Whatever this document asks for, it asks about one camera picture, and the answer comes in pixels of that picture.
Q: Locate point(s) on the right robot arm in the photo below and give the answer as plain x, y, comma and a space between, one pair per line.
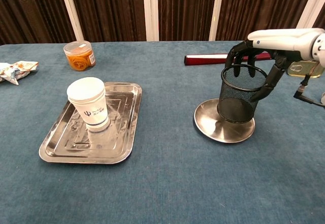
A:
320, 51

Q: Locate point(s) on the clear jar with orange contents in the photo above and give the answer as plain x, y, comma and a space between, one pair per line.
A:
78, 59

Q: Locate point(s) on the rectangular stainless steel tray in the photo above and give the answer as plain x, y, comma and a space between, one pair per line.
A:
76, 150

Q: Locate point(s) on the black mesh pen holder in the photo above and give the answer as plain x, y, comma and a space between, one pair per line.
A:
236, 102

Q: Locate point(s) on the white partition frame post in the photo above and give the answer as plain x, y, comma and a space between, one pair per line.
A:
151, 10
216, 10
71, 13
312, 5

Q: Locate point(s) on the dark brown pleated curtain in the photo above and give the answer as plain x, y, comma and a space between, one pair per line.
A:
261, 5
321, 22
30, 10
109, 10
185, 10

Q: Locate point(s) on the dark red folded fan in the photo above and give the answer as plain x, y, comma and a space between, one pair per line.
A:
203, 59

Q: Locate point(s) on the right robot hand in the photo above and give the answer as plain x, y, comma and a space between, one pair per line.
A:
279, 41

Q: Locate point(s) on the round stainless steel plate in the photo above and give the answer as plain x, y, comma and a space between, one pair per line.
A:
228, 132

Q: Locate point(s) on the white paper cups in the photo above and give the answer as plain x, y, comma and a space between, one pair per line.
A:
91, 107

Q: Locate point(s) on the blue felt table cover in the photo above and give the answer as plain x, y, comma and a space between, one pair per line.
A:
162, 183

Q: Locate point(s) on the gold luncheon meat can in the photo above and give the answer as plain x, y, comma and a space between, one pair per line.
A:
299, 69

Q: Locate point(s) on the crumpled white snack bag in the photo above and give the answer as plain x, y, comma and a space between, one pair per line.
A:
15, 70

